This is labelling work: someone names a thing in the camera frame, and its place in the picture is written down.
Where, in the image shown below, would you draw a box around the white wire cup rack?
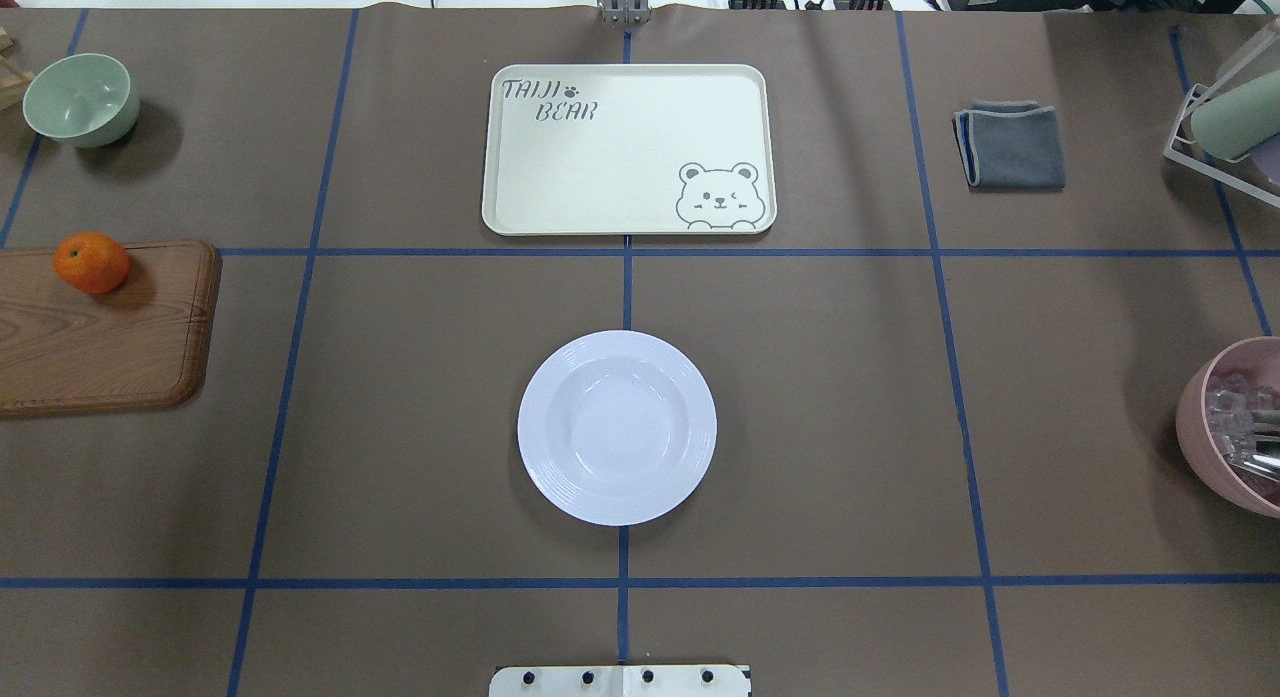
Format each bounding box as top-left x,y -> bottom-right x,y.
1164,17 -> 1280,210

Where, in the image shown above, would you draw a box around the clear ice cubes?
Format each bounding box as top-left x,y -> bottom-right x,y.
1204,373 -> 1279,463

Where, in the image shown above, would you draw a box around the cream bear print tray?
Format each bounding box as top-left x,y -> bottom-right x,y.
481,64 -> 778,237

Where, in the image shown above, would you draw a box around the aluminium camera post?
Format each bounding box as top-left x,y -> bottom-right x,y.
596,0 -> 652,26

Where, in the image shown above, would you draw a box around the wooden rack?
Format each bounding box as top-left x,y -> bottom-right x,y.
1,28 -> 36,113

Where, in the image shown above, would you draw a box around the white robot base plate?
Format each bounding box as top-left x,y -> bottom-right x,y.
488,664 -> 753,696

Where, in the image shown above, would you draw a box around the orange fruit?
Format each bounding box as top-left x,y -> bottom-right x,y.
52,231 -> 131,295

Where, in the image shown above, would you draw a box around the green cup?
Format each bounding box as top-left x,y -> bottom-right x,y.
1189,72 -> 1279,160

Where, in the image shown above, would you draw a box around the metal scoop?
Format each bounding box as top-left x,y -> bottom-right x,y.
1228,411 -> 1279,482

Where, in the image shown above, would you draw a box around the white round plate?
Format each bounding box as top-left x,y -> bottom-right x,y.
516,331 -> 719,527

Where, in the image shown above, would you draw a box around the wooden cutting board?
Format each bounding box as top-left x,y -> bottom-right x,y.
1,240 -> 221,419

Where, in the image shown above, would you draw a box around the green bowl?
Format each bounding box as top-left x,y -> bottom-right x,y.
22,52 -> 141,150

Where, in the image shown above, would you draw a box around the pink bowl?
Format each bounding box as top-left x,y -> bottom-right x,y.
1175,336 -> 1279,519

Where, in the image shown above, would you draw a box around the folded grey cloth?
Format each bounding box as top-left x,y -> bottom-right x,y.
954,100 -> 1066,191

